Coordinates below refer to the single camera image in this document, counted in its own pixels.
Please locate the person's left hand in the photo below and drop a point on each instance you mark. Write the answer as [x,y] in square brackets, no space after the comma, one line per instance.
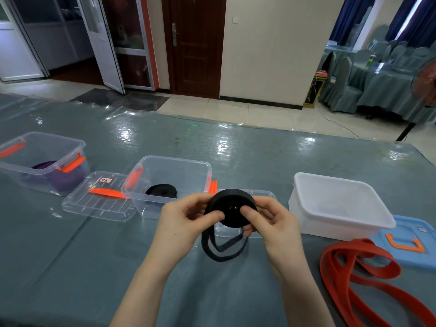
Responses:
[177,228]

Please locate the grey covered chair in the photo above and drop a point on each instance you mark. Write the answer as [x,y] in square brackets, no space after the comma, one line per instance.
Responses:
[344,88]

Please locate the white framed glass door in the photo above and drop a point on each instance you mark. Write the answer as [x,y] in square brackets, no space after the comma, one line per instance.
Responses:
[100,40]

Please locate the brown wooden door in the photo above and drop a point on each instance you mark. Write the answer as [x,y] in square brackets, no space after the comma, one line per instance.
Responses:
[199,47]

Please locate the blue curtain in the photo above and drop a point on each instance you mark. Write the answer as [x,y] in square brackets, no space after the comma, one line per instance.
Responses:
[351,16]
[417,20]

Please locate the green bottle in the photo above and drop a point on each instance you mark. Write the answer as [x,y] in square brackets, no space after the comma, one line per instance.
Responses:
[370,61]

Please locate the standing fan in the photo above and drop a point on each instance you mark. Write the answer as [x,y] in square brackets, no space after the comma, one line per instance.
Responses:
[425,83]

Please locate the white plastic storage box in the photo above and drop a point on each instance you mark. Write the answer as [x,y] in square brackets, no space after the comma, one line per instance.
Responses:
[337,207]

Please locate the red resistance band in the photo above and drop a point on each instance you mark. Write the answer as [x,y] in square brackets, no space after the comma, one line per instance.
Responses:
[340,279]

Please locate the black resistance band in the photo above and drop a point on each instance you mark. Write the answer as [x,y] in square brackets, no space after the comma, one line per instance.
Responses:
[231,204]
[161,191]

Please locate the teal tablecloth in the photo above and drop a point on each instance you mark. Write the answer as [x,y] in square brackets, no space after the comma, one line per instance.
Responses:
[238,156]

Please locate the person's left thumb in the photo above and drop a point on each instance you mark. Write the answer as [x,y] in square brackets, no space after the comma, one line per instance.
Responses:
[211,221]

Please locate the clear plastic lid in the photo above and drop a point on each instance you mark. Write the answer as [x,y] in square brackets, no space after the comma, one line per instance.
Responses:
[264,194]

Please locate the table with grey cloth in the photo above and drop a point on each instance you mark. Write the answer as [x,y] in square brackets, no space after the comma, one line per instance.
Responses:
[391,88]

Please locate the clear storage box orange latches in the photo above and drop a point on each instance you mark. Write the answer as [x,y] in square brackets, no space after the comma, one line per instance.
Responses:
[44,149]
[177,173]

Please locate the purple rolled resistance band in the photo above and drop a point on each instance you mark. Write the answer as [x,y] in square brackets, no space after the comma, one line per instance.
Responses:
[64,178]

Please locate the person's right forearm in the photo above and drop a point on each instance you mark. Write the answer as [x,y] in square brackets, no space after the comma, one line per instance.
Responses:
[303,299]

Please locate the person's right hand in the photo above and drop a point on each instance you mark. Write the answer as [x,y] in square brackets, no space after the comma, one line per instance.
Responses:
[279,234]

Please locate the red framed glass door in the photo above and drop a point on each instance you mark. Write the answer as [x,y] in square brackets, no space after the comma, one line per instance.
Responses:
[136,40]

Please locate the gold stand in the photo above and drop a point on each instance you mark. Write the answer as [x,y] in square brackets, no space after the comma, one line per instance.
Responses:
[314,90]

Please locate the person's right thumb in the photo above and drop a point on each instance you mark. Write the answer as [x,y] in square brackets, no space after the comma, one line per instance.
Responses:
[253,219]

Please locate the person's left forearm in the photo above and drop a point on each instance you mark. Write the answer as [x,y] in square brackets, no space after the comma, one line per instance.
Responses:
[143,296]

